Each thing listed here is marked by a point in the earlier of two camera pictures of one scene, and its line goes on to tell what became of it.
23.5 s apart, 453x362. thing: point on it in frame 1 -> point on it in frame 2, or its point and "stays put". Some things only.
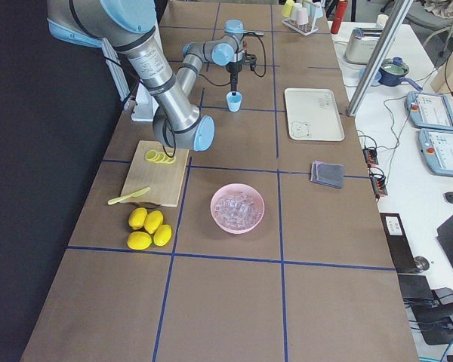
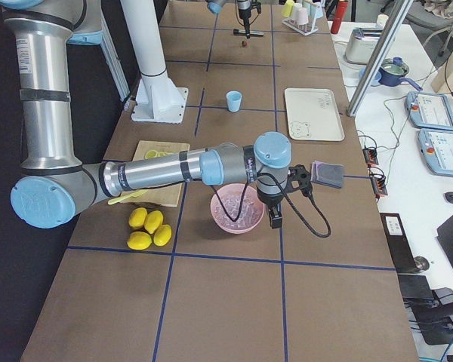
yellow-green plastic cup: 288,8 stays put
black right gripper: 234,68 -> 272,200
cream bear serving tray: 312,115 stays put
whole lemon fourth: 162,234 stays put
